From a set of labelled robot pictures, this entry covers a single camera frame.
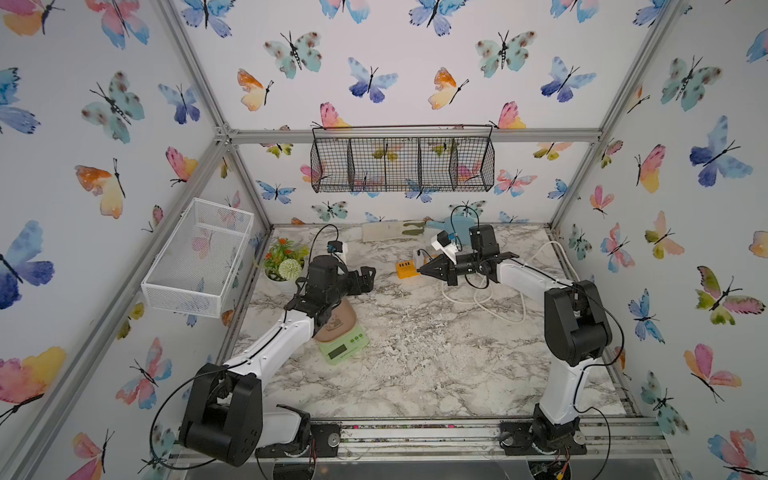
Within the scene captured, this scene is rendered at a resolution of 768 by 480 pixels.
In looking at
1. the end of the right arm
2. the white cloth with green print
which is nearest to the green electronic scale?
the end of the right arm

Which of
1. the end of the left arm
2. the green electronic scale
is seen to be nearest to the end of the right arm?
the end of the left arm

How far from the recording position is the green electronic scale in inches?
34.7

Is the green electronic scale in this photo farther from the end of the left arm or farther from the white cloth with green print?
the white cloth with green print

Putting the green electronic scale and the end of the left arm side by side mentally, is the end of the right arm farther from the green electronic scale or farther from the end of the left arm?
the green electronic scale

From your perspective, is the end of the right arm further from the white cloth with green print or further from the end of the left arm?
the white cloth with green print

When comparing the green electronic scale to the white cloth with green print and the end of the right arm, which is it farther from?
the white cloth with green print
